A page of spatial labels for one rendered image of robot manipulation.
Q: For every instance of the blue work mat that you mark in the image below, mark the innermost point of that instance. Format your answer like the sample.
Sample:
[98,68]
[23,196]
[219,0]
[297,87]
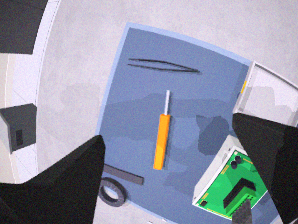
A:
[199,106]

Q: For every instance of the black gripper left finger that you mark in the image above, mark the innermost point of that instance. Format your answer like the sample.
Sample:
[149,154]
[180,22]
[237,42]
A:
[65,193]

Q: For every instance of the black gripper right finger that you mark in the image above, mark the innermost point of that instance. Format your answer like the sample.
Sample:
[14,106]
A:
[273,150]

